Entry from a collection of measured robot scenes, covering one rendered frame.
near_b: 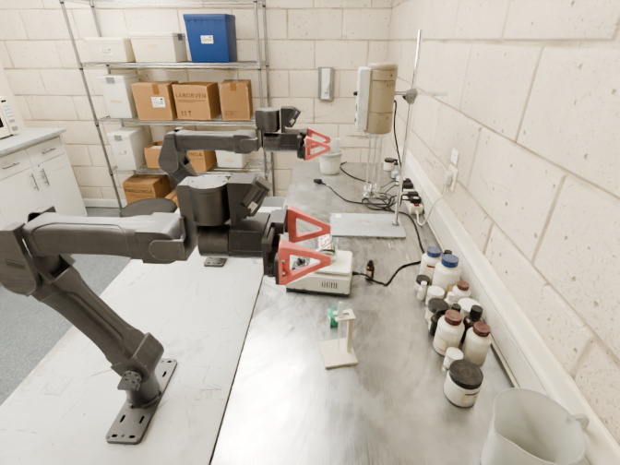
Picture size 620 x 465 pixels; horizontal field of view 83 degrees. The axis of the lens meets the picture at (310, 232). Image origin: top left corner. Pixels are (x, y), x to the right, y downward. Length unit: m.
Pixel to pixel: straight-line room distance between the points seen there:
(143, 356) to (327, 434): 0.39
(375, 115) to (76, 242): 0.98
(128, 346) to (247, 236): 0.36
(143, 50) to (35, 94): 1.41
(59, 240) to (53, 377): 0.47
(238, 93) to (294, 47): 0.64
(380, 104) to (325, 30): 2.10
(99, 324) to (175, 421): 0.26
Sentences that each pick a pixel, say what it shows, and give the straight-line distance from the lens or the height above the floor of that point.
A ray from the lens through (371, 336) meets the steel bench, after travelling 0.97.
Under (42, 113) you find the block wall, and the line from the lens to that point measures 4.33.
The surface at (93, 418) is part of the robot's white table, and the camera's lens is 0.93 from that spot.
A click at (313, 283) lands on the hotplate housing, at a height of 0.94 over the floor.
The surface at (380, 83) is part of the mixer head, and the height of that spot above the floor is 1.46.
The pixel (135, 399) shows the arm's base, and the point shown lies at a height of 0.94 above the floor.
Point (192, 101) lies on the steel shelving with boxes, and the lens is 3.20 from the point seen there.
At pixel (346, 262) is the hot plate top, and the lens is 1.08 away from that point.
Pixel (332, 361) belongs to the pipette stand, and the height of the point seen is 0.91.
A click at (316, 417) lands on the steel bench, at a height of 0.90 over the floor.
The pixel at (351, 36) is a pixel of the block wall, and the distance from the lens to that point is 3.33.
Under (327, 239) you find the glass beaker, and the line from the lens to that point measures 1.07.
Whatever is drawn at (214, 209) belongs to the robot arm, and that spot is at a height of 1.37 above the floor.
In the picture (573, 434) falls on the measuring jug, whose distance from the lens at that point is 0.77.
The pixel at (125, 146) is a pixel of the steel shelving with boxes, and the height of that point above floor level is 0.78.
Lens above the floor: 1.58
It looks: 29 degrees down
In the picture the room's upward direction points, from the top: straight up
